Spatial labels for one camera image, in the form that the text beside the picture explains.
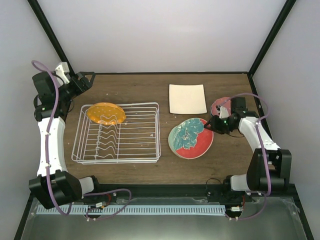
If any right black frame post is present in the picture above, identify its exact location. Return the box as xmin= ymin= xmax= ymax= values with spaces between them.
xmin=248 ymin=0 xmax=297 ymax=75

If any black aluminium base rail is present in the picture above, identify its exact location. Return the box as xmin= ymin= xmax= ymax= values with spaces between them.
xmin=82 ymin=183 xmax=296 ymax=203

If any white wire dish rack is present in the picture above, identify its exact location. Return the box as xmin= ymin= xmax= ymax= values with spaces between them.
xmin=71 ymin=102 xmax=161 ymax=165

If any left black frame post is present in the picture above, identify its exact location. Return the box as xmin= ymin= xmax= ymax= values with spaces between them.
xmin=27 ymin=0 xmax=76 ymax=76

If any square cream plate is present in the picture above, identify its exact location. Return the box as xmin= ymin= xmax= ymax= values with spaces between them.
xmin=169 ymin=84 xmax=208 ymax=115

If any orange polka dot plate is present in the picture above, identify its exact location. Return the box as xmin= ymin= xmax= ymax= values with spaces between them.
xmin=86 ymin=102 xmax=127 ymax=126

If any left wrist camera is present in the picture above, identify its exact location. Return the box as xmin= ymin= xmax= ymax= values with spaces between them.
xmin=55 ymin=62 xmax=70 ymax=85

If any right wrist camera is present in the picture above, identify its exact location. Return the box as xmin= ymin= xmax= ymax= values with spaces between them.
xmin=216 ymin=105 xmax=230 ymax=119

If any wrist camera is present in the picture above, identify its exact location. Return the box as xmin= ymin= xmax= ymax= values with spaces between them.
xmin=216 ymin=105 xmax=230 ymax=119
xmin=55 ymin=62 xmax=70 ymax=85

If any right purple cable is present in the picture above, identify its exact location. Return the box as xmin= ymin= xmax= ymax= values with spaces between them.
xmin=219 ymin=92 xmax=273 ymax=221

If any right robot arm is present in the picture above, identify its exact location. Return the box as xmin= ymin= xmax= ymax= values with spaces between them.
xmin=204 ymin=96 xmax=292 ymax=202

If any black frame post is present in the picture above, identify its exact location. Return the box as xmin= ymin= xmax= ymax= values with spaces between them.
xmin=248 ymin=0 xmax=297 ymax=75
xmin=27 ymin=0 xmax=76 ymax=76

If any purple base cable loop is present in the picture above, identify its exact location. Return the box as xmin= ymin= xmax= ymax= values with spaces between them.
xmin=84 ymin=190 xmax=133 ymax=222

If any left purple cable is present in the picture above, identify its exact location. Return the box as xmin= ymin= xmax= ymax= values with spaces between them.
xmin=31 ymin=59 xmax=74 ymax=216

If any red and teal plate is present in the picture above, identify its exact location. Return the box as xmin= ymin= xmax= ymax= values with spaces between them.
xmin=176 ymin=117 xmax=214 ymax=160

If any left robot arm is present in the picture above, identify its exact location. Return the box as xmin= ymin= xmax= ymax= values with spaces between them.
xmin=28 ymin=72 xmax=102 ymax=209

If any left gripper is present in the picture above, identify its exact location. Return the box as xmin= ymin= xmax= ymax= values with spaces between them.
xmin=55 ymin=72 xmax=96 ymax=104

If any mint green flower plate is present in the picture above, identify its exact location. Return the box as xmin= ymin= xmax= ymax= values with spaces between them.
xmin=168 ymin=125 xmax=180 ymax=155

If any white slotted cable duct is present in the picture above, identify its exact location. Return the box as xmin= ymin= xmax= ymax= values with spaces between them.
xmin=36 ymin=204 xmax=226 ymax=215

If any pink polka dot plate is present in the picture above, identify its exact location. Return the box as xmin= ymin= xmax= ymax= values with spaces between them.
xmin=210 ymin=97 xmax=231 ymax=117

